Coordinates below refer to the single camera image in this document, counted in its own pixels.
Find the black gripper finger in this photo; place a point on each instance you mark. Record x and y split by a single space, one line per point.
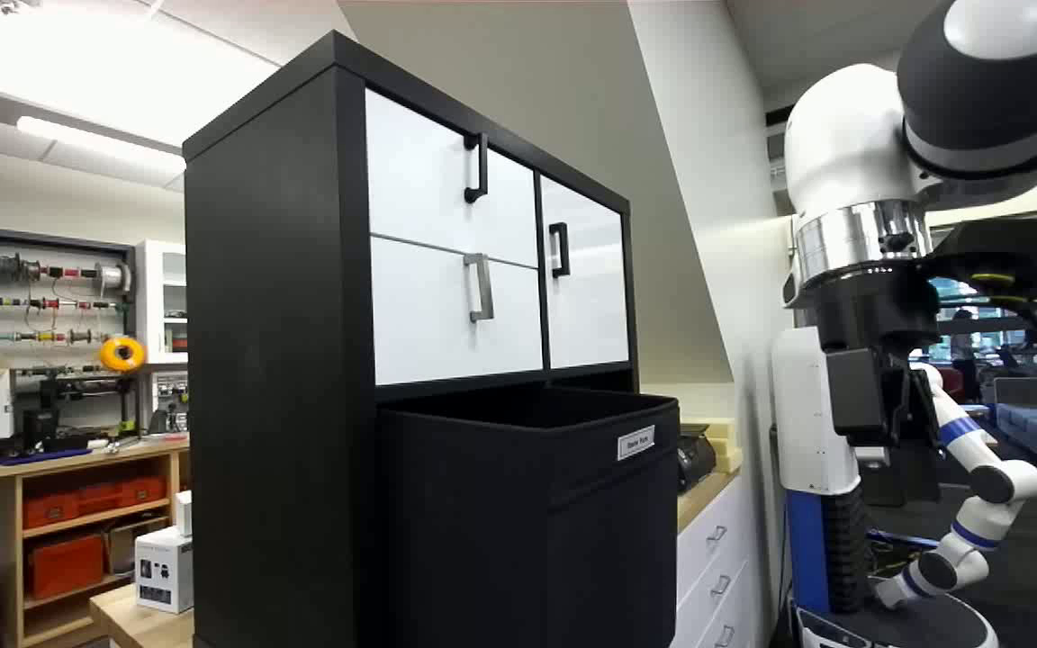
917 457
863 398

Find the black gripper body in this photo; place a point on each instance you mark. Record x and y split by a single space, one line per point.
863 311

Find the black fabric basket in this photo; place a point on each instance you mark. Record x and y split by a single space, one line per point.
505 541

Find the grey round robot base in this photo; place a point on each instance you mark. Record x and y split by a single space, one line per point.
900 626

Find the white blue segmented robot arm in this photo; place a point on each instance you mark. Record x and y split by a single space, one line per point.
997 482

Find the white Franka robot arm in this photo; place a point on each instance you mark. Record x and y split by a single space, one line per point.
845 146

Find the white drawer cabinet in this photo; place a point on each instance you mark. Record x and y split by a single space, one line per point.
711 562

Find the white basket label tag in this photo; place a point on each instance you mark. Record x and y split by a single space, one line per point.
636 445

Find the white cabinet door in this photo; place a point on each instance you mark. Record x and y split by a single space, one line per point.
599 292

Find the black and white cabinet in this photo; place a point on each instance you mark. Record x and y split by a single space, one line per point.
269 362

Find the white blue robot column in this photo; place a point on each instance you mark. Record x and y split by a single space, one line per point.
809 418

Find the black countertop device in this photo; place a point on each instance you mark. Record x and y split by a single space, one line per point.
692 459

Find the white vented device box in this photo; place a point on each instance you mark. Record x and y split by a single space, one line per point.
162 572

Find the yellow spool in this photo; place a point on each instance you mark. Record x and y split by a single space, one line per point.
122 353

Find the light wooden table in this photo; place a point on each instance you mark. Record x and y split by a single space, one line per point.
134 620

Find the long orange storage bin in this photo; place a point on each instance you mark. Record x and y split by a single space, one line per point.
90 500

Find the wooden workbench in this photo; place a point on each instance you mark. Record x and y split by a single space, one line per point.
62 459

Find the grey tool pegboard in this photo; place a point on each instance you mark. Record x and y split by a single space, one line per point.
50 257

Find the small orange storage bin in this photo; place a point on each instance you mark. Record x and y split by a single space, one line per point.
62 566

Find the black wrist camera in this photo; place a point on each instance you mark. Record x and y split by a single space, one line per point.
997 257

